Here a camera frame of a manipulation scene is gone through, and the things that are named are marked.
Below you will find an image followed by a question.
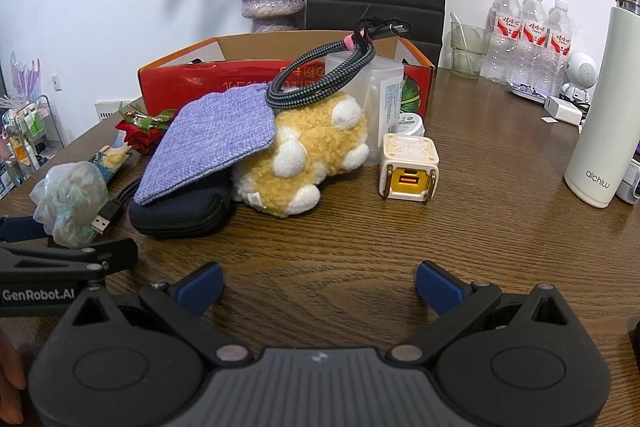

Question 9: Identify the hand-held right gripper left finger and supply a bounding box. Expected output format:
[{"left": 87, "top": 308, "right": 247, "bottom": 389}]
[{"left": 57, "top": 262, "right": 253, "bottom": 366}]

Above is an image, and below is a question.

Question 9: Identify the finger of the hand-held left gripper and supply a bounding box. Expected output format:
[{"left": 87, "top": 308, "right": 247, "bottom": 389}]
[
  {"left": 0, "top": 238, "right": 139, "bottom": 283},
  {"left": 0, "top": 216, "right": 48, "bottom": 244}
]

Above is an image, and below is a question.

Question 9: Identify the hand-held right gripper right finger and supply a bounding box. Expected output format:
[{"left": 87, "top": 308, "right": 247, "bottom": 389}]
[{"left": 387, "top": 261, "right": 586, "bottom": 365}]

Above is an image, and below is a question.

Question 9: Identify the black USB cable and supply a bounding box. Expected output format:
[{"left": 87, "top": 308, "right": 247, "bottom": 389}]
[{"left": 90, "top": 177, "right": 143, "bottom": 237}]

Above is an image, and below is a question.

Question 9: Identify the iridescent plastic bag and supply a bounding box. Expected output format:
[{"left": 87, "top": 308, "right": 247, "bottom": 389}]
[{"left": 29, "top": 161, "right": 109, "bottom": 249}]

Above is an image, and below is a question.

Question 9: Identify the black zip case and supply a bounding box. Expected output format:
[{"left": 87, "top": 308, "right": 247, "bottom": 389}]
[{"left": 129, "top": 171, "right": 233, "bottom": 239}]

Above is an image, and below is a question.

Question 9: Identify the purple fabric pouch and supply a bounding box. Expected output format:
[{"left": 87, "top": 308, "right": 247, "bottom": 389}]
[{"left": 134, "top": 86, "right": 277, "bottom": 206}]

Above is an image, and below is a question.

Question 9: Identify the white orange charger cube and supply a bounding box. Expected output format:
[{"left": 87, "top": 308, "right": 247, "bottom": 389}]
[{"left": 378, "top": 133, "right": 441, "bottom": 202}]

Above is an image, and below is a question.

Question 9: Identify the yellow white plush toy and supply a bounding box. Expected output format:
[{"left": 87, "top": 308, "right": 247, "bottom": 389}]
[{"left": 231, "top": 94, "right": 370, "bottom": 219}]

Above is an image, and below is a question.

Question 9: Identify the red cardboard box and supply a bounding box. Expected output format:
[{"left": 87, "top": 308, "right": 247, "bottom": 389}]
[{"left": 137, "top": 30, "right": 436, "bottom": 118}]

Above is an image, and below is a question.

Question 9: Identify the braided grey black cable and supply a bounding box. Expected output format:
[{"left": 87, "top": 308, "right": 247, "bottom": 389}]
[{"left": 265, "top": 16, "right": 413, "bottom": 112}]

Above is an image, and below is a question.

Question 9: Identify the wooden desktop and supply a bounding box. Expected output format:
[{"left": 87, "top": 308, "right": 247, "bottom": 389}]
[{"left": 0, "top": 67, "right": 640, "bottom": 427}]

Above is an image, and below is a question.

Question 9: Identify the person's left hand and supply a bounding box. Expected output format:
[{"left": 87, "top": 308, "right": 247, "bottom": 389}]
[{"left": 0, "top": 327, "right": 27, "bottom": 425}]

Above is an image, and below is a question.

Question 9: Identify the small toy card packet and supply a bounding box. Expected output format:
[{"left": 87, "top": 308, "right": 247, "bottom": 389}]
[{"left": 87, "top": 143, "right": 133, "bottom": 182}]

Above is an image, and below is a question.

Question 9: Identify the red artificial rose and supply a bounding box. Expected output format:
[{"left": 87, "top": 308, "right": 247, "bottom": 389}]
[{"left": 115, "top": 103, "right": 176, "bottom": 155}]

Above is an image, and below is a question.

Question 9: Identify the white vent panel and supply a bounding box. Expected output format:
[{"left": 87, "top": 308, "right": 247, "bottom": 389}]
[{"left": 95, "top": 101, "right": 123, "bottom": 122}]

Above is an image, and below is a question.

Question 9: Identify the purple translucent decoration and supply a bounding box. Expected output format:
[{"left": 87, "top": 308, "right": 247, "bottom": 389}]
[{"left": 10, "top": 51, "right": 43, "bottom": 100}]

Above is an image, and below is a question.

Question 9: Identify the small white round jar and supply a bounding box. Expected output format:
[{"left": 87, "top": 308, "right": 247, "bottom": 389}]
[{"left": 397, "top": 113, "right": 427, "bottom": 138}]

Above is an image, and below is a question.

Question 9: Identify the translucent cotton swab container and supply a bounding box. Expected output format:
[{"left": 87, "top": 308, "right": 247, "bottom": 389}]
[{"left": 325, "top": 52, "right": 405, "bottom": 166}]

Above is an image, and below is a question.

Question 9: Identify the blue white small dish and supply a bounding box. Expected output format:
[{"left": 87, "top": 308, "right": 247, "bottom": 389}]
[{"left": 506, "top": 78, "right": 548, "bottom": 104}]

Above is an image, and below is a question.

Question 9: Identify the white grey handheld device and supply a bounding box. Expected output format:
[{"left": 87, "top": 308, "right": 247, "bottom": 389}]
[{"left": 615, "top": 162, "right": 640, "bottom": 204}]

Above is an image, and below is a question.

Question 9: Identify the white power adapter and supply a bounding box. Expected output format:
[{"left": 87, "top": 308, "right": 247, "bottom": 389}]
[{"left": 544, "top": 94, "right": 586, "bottom": 126}]

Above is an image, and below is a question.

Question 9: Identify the clear glass cup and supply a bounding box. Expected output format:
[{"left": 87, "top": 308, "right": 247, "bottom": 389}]
[
  {"left": 450, "top": 21, "right": 488, "bottom": 55},
  {"left": 451, "top": 47, "right": 486, "bottom": 81}
]

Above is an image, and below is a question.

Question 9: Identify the white thermos bottle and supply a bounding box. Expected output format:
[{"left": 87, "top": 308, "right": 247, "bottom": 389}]
[{"left": 564, "top": 0, "right": 640, "bottom": 208}]

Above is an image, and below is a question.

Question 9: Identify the white plastic stirrer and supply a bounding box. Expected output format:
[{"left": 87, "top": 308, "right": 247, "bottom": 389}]
[{"left": 449, "top": 11, "right": 473, "bottom": 52}]

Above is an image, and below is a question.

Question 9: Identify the white round robot toy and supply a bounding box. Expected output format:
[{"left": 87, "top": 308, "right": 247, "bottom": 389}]
[{"left": 560, "top": 52, "right": 598, "bottom": 102}]

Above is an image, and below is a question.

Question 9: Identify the clear plastic water bottle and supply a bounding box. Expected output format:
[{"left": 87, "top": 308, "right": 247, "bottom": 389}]
[
  {"left": 482, "top": 0, "right": 523, "bottom": 85},
  {"left": 542, "top": 0, "right": 573, "bottom": 95},
  {"left": 515, "top": 0, "right": 546, "bottom": 90}
]

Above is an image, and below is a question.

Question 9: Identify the metal wire rack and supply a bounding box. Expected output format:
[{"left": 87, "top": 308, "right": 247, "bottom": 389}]
[{"left": 0, "top": 94, "right": 66, "bottom": 202}]

